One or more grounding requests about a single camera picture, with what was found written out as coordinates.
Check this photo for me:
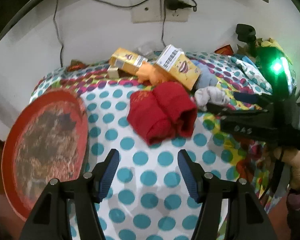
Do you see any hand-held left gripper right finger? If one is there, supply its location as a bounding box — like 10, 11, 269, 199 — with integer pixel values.
177, 149, 282, 240

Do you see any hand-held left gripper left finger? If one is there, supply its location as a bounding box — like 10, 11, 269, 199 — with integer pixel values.
19, 149, 120, 240

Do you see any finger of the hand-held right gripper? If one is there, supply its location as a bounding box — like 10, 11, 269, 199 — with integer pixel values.
233, 91, 274, 107
206, 103, 278, 140

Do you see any white towel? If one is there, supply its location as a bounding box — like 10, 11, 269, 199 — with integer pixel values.
194, 86, 237, 112

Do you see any red towel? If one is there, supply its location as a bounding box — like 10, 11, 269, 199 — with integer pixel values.
127, 90, 177, 145
152, 82, 197, 138

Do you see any red round tray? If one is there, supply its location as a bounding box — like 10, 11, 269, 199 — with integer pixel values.
1, 90, 89, 222

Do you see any yellow medicine box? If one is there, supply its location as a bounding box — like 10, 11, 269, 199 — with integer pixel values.
109, 47, 148, 77
154, 44, 202, 90

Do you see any orange rubber toy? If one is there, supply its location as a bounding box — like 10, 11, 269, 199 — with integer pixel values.
135, 62, 175, 84

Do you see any person's right hand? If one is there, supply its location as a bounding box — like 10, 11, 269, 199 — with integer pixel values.
274, 146, 300, 193

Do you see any polka dot tablecloth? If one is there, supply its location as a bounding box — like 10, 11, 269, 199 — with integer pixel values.
29, 50, 297, 240

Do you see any red snack packet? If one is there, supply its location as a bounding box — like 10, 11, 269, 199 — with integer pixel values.
214, 44, 234, 55
68, 59, 87, 71

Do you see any small beige box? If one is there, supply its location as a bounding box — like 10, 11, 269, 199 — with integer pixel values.
107, 65, 119, 78

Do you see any clear plastic wrapper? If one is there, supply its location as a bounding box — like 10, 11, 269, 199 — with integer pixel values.
135, 41, 163, 55

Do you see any black television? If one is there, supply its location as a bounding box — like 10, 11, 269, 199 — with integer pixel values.
0, 0, 269, 47

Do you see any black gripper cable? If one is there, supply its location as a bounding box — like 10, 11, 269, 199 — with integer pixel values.
259, 152, 283, 201

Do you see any white wall socket plate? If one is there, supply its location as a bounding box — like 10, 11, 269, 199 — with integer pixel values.
163, 0, 189, 22
131, 0, 163, 23

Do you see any black adapter cable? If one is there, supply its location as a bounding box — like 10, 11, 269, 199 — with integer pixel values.
161, 7, 168, 53

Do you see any black wall plug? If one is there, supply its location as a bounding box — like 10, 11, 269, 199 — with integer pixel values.
179, 1, 197, 12

